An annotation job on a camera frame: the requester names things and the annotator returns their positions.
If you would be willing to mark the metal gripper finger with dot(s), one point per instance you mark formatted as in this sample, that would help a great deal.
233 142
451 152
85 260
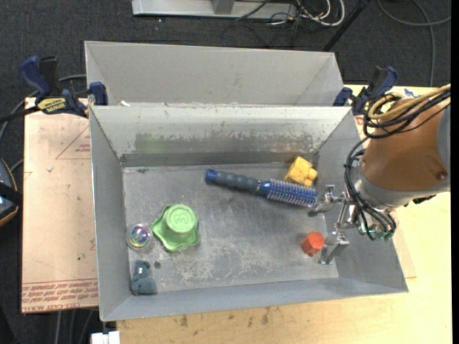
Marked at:
333 244
328 201

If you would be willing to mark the red-orange hexagonal block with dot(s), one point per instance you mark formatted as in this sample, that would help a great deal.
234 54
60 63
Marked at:
312 243

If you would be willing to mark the yellow toy block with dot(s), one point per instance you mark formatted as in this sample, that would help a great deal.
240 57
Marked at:
299 170

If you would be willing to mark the blue hair brush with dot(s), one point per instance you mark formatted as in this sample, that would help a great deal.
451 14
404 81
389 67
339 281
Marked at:
247 184

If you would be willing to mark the grey metal bin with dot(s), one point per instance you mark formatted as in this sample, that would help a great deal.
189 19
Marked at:
233 228

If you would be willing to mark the green plastic cup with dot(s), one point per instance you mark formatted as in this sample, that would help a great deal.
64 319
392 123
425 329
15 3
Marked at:
177 226

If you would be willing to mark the blue-grey toy animal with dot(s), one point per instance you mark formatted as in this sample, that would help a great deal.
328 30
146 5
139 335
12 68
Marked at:
142 281

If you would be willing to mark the brown cardboard board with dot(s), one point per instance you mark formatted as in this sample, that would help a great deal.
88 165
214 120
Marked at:
57 199

